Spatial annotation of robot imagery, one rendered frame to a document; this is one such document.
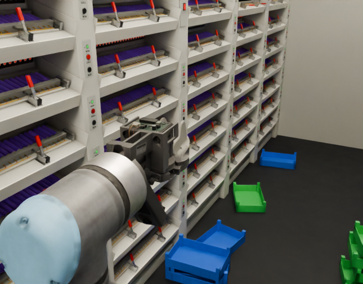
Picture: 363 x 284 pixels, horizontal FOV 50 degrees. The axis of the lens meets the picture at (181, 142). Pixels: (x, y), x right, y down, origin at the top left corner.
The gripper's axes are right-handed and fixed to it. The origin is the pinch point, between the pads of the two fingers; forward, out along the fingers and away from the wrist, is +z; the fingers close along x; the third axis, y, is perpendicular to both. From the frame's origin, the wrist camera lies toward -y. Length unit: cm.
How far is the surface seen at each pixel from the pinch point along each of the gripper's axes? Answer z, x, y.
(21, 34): 27, 61, 12
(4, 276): 8, 66, -62
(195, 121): 136, 53, -49
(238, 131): 224, 52, -87
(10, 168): 17, 64, -26
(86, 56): 49, 57, 2
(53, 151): 33, 62, -27
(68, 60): 45, 62, 1
